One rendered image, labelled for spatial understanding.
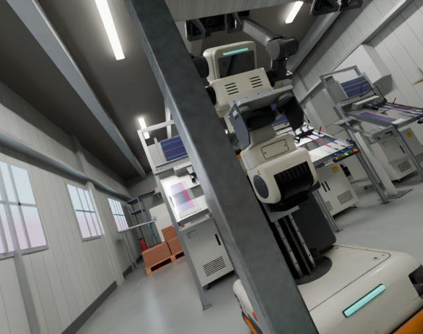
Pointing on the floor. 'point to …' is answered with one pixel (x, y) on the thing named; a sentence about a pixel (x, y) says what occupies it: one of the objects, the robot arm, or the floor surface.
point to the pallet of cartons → (163, 251)
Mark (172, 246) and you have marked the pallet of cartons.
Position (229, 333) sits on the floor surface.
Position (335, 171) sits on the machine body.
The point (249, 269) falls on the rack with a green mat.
